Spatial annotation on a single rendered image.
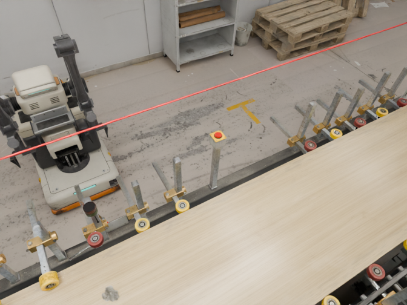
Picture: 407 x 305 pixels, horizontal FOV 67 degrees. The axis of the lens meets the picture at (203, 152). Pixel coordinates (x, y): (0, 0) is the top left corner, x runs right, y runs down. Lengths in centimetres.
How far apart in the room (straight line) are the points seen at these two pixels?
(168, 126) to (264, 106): 120
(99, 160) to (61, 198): 45
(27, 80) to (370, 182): 216
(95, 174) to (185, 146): 99
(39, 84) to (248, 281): 159
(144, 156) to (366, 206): 209
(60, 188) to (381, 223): 235
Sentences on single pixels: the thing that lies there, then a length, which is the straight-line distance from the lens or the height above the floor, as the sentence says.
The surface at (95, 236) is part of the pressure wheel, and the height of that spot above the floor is 91.
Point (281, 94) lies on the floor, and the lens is 409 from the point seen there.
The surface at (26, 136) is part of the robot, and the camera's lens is 270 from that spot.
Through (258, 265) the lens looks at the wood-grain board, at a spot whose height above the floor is 90.
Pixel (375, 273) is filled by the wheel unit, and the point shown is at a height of 90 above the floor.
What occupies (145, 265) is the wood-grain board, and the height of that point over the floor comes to 90.
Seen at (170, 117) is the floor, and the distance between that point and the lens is 360.
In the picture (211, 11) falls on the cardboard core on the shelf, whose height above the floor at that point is 59.
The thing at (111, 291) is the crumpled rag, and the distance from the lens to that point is 166.
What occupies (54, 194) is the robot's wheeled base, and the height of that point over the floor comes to 28.
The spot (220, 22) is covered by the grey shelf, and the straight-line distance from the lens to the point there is 433.
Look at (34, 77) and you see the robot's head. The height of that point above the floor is 136.
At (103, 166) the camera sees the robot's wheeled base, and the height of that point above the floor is 28.
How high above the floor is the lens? 247
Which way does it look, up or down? 50 degrees down
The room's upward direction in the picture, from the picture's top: 3 degrees clockwise
